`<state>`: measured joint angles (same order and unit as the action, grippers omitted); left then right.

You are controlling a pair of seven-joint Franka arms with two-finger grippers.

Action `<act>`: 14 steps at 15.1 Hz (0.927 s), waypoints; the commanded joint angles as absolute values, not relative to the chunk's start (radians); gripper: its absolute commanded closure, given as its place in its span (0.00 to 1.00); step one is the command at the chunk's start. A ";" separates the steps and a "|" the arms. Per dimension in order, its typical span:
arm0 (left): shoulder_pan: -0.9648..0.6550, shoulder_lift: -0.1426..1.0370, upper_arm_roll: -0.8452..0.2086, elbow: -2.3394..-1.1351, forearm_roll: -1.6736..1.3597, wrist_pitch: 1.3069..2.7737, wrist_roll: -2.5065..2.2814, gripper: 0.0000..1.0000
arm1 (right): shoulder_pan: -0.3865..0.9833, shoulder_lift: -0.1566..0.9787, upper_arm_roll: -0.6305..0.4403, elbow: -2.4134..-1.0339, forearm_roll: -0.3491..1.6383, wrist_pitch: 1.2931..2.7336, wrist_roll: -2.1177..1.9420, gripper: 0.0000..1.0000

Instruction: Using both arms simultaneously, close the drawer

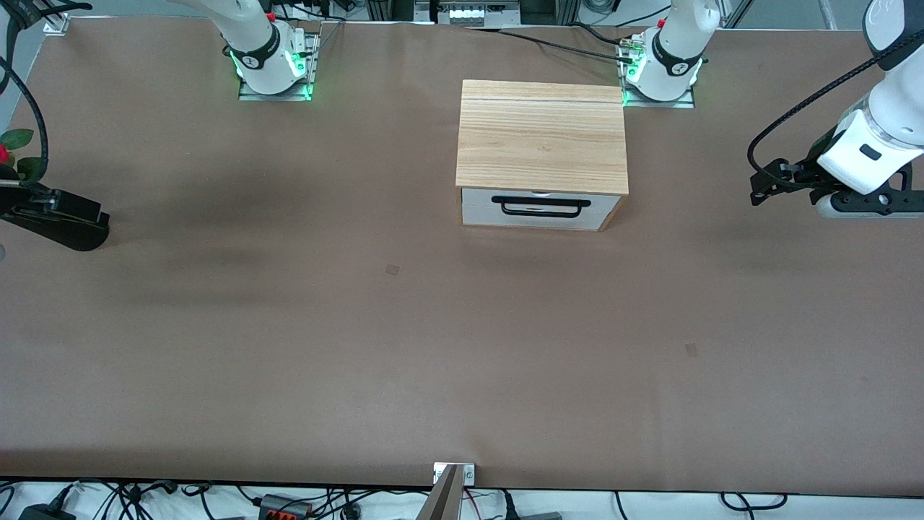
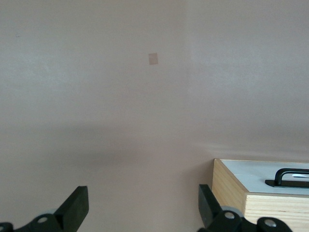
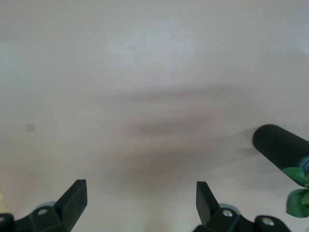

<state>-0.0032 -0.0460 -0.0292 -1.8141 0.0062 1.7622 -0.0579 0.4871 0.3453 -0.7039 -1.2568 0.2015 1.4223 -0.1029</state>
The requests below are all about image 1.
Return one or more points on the light wooden cabinet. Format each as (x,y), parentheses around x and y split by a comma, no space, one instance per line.
(541,133)

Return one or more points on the aluminium frame profile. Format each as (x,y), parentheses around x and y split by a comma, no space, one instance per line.
(382,9)

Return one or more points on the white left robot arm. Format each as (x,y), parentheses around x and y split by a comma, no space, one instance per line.
(884,130)

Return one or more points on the white power strip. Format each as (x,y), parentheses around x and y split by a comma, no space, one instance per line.
(469,13)

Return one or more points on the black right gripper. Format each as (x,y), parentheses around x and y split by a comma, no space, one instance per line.
(29,205)

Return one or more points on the black power adapter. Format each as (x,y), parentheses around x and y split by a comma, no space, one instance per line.
(47,513)

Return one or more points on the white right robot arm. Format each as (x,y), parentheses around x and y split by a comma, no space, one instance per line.
(253,47)

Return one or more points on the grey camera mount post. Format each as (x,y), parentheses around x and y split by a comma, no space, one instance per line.
(442,498)

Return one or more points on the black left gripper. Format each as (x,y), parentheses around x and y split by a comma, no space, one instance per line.
(810,172)

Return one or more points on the grey flat box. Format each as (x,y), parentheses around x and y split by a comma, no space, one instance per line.
(541,516)

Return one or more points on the silver table corner clamp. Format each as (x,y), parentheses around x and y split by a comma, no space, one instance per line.
(56,24)

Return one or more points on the green rose leaf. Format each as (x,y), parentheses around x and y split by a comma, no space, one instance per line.
(16,138)
(30,167)

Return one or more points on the silver camera mount bracket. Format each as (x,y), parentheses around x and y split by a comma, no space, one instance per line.
(469,474)

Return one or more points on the brown paper table cover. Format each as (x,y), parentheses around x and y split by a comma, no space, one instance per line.
(289,347)

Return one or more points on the white-fronted wooden drawer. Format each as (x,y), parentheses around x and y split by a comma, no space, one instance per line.
(541,220)

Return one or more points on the black box orange connectors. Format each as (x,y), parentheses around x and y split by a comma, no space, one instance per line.
(285,507)

